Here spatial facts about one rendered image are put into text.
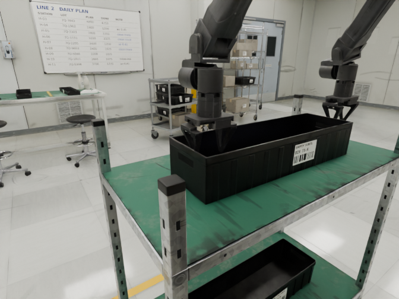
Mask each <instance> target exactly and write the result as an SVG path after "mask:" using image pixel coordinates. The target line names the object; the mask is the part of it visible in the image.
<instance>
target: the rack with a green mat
mask: <svg viewBox="0 0 399 299"><path fill-rule="evenodd" d="M91 127H92V131H93V139H94V146H95V150H96V158H97V165H98V169H99V177H100V184H101V189H102V196H103V203H104V211H105V215H106V222H107V230H108V235H109V242H110V249H111V254H112V261H113V268H114V273H115V280H116V287H117V292H118V299H129V298H128V289H127V284H126V276H125V267H124V259H123V254H122V245H121V237H120V232H119V223H118V215H117V210H116V204H117V206H118V208H119V209H120V211H121V213H122V214H123V215H124V217H125V219H126V220H127V222H128V223H129V225H130V226H131V228H132V229H133V231H134V233H135V234H136V235H137V237H138V238H139V240H140V242H141V243H142V245H143V246H144V248H145V249H146V251H147V253H148V254H149V255H150V257H151V258H152V260H153V262H154V263H155V265H156V266H157V268H158V269H159V271H160V272H161V274H162V275H163V277H164V291H165V293H163V294H161V295H159V296H158V297H156V298H154V299H188V293H190V292H191V291H193V290H195V289H197V288H198V287H200V286H202V285H204V284H206V283H207V282H209V281H211V280H212V279H214V278H216V277H218V276H219V275H221V274H223V273H225V272H226V271H228V270H229V269H231V268H233V267H235V266H236V265H238V264H240V263H242V262H243V261H245V260H246V259H249V258H250V257H252V256H253V255H255V254H257V253H259V252H260V251H262V250H264V249H266V248H267V247H269V246H270V245H272V244H274V243H275V242H277V241H279V240H281V239H282V238H284V239H286V240H287V241H289V242H290V243H291V244H293V245H294V246H296V247H297V248H299V249H300V250H302V251H303V252H305V253H306V254H307V255H309V256H310V257H312V258H313V259H315V260H316V264H315V266H314V268H313V273H312V278H311V281H310V283H308V284H306V285H305V286H304V287H303V288H302V289H300V290H299V291H298V292H296V293H295V295H293V296H291V297H290V298H289V299H362V296H363V292H364V290H365V286H366V283H367V280H368V277H369V273H370V271H371V267H372V264H373V260H374V257H375V254H376V250H377V248H378V244H379V241H380V238H381V235H382V231H383V229H384V225H385V222H386V219H387V215H388V212H389V210H390V206H391V202H392V199H393V196H394V193H395V189H396V187H397V183H398V180H399V134H398V138H397V142H396V145H395V148H394V150H393V151H392V150H389V149H385V148H380V147H376V146H373V145H368V144H364V143H361V142H356V141H352V140H349V145H348V149H347V154H345V155H342V156H340V157H337V158H334V159H332V160H329V161H326V162H323V163H321V164H317V165H315V166H312V167H310V168H306V169H304V170H301V171H298V172H295V173H293V174H290V175H288V176H284V177H281V178H279V179H276V180H273V181H271V182H268V183H265V184H263V185H259V186H257V187H253V188H252V189H248V190H246V191H243V192H240V193H237V194H235V195H232V196H229V197H226V198H224V199H221V200H218V201H215V202H212V203H209V204H207V205H205V204H204V203H203V202H201V201H200V200H199V199H198V198H197V197H196V196H194V195H193V194H192V193H191V192H190V191H189V190H188V189H186V183H185V181H184V180H183V179H182V178H180V177H179V176H178V175H177V174H172V175H171V171H170V154H169V155H164V156H161V157H156V158H151V159H147V160H142V161H137V162H134V163H129V164H124V165H121V166H116V167H111V166H110V158H109V149H108V144H107V136H106V127H105V121H104V120H103V119H102V118H100V119H92V120H91ZM386 171H388V173H387V176H386V179H385V183H384V187H383V190H382V193H381V197H380V200H379V204H378V207H377V210H376V214H375V217H374V221H373V224H372V228H371V231H370V235H369V238H368V242H367V245H366V248H365V252H364V255H363V259H362V262H361V266H360V269H359V273H358V276H357V280H355V279H354V278H352V277H351V276H349V275H348V274H346V273H345V272H343V271H342V270H340V269H339V268H337V267H335V266H334V265H332V264H331V263H330V262H328V261H326V260H325V259H323V258H322V257H320V256H319V255H317V254H316V253H314V252H313V251H311V250H310V249H308V248H307V247H305V246H304V245H302V244H301V243H299V242H298V241H296V240H295V239H293V238H292V237H290V236H289V235H287V234H286V233H284V228H285V227H287V226H288V225H290V224H292V223H294V222H296V221H298V220H300V219H301V218H303V217H305V216H307V215H309V214H310V213H312V212H314V211H316V210H317V209H319V208H321V207H323V206H325V205H327V204H328V203H330V202H332V201H334V200H336V199H338V198H339V197H341V196H343V195H345V194H346V193H349V192H350V191H352V190H354V189H355V188H357V187H359V186H361V185H363V184H365V183H366V182H368V181H370V180H372V179H374V178H376V177H378V176H379V175H381V174H383V173H384V172H386Z"/></svg>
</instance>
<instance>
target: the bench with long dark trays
mask: <svg viewBox="0 0 399 299"><path fill-rule="evenodd" d="M31 93H32V98H21V99H17V97H16V95H15V93H8V94H0V98H1V100H0V107H13V106H26V105H34V104H48V103H62V102H70V101H84V100H92V105H93V113H94V116H95V117H96V119H97V113H96V105H95V100H97V99H101V102H102V110H103V119H104V122H105V127H106V136H107V144H108V149H110V148H111V147H110V138H109V137H110V136H109V129H108V124H107V115H106V106H105V97H104V96H107V94H106V93H104V92H102V91H98V92H97V93H80V95H73V96H68V95H66V94H64V93H63V92H61V91H60V90H57V91H38V92H31ZM72 143H73V141H72V142H64V143H60V144H53V145H45V146H41V147H34V148H27V149H20V150H16V151H12V152H13V155H16V154H22V153H26V152H33V151H40V150H46V149H51V148H57V147H64V146H69V145H72ZM81 143H82V140H80V141H77V142H75V143H74V144H81ZM10 154H11V153H10V152H5V153H3V155H4V156H9V155H10ZM4 156H2V157H4Z"/></svg>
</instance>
